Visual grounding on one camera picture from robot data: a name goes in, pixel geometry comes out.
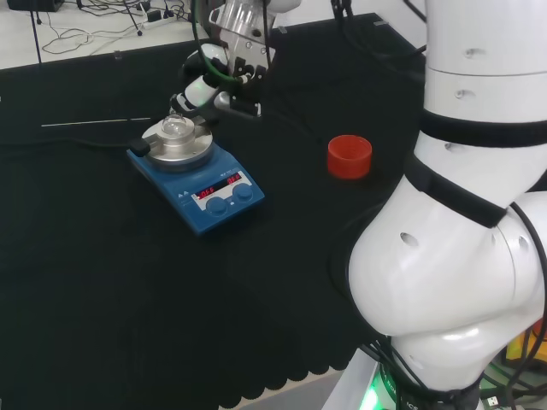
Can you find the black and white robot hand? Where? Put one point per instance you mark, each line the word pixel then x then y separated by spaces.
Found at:
pixel 201 91

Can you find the blue base heater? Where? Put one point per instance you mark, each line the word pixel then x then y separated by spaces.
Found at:
pixel 188 183

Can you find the clear round-bottom glass flask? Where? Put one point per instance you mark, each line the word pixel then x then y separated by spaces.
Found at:
pixel 173 125

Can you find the white power strip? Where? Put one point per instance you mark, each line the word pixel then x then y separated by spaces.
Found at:
pixel 160 17

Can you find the thin metal temperature probe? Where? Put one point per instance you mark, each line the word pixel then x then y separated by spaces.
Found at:
pixel 94 122

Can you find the red ribbed plastic cup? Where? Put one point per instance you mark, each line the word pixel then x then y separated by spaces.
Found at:
pixel 348 158

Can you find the black box device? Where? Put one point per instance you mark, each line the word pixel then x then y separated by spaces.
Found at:
pixel 34 4

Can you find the black bench cloth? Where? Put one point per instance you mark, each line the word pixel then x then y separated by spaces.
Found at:
pixel 128 277

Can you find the yellow stop button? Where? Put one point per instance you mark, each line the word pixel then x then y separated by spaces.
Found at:
pixel 519 343

